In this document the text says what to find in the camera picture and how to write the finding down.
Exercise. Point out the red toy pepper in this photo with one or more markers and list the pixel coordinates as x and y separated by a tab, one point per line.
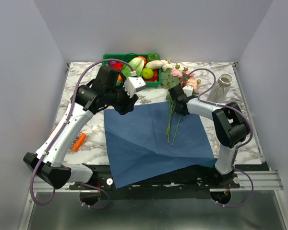
118	66

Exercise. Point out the orange toy carrot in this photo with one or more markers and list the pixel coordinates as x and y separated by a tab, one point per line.
144	59

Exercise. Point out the green toy bell pepper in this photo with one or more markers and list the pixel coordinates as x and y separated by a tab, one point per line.
152	57

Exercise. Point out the green toy cabbage leaf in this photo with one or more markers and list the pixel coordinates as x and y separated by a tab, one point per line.
137	64

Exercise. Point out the beige printed ribbon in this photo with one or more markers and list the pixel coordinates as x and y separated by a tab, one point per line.
216	143

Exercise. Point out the white ribbed vase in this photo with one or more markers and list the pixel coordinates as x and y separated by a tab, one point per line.
220	89

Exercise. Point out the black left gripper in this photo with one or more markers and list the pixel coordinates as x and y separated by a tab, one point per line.
128	104

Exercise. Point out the purple toy onion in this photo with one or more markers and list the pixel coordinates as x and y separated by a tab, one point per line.
111	63

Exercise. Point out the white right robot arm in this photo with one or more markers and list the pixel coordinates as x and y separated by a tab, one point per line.
231	126

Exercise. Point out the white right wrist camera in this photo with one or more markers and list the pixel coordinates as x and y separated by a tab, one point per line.
188	90

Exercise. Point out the red toy chili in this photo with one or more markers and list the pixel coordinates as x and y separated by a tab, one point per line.
155	75

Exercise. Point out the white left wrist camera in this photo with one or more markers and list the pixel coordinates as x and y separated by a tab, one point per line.
132	85

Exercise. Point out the peach artificial rose stem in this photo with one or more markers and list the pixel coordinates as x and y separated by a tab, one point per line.
194	84

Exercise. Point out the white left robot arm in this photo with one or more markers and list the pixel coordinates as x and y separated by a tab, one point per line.
47	161

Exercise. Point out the green toy lime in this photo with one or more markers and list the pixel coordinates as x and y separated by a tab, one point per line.
147	73

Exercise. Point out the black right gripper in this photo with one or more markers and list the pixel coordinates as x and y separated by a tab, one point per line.
183	113

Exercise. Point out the pink artificial flower bouquet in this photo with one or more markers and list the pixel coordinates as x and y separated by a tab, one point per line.
172	78

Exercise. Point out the blue wrapping paper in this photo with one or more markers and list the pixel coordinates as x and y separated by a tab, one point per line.
147	142

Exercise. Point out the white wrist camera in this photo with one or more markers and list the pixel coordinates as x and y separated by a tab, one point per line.
188	90
132	85

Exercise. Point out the orange snack box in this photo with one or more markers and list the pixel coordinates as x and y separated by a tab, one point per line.
78	142

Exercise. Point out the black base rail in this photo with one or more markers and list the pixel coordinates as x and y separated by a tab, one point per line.
191	182

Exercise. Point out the aluminium frame rail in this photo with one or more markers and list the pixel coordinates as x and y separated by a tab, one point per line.
262	180

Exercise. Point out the green plastic basket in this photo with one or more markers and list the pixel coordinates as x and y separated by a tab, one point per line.
128	57

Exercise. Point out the beige toy potato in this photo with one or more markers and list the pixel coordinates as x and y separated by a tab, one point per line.
156	64

